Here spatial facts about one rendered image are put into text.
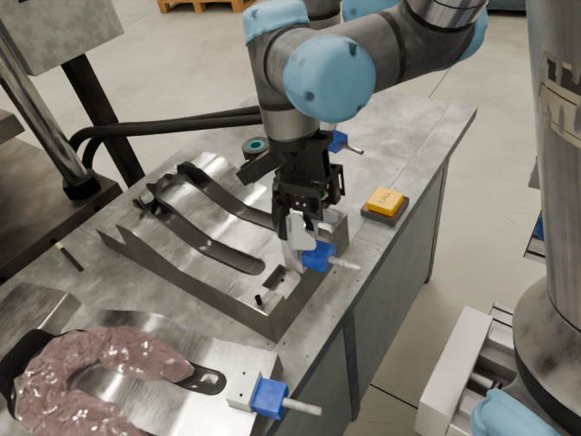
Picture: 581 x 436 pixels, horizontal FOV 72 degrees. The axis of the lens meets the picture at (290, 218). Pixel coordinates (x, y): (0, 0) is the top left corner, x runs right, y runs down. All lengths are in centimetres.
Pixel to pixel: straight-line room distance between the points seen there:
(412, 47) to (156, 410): 57
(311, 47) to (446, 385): 36
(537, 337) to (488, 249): 177
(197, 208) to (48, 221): 52
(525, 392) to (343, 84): 27
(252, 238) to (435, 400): 45
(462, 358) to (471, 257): 144
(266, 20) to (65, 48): 91
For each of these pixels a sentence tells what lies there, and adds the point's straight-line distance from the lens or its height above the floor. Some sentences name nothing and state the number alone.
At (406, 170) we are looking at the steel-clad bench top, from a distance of 103.
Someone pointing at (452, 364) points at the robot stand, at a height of 99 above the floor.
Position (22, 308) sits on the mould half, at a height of 91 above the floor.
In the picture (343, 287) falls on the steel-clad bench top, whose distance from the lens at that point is 78.
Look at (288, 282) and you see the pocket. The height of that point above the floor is 86.
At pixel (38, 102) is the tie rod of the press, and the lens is 116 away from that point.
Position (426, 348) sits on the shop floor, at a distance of 164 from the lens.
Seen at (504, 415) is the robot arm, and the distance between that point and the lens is 21.
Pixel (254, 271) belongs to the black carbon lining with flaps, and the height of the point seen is 89.
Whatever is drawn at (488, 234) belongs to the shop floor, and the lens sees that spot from 203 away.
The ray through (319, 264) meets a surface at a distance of 64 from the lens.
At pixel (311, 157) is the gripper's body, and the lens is 53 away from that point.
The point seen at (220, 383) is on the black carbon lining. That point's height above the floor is 85.
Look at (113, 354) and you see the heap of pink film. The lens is 69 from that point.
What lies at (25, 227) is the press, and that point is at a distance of 127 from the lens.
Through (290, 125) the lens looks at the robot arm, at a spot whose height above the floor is 117.
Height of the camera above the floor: 143
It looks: 43 degrees down
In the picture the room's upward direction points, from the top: 12 degrees counter-clockwise
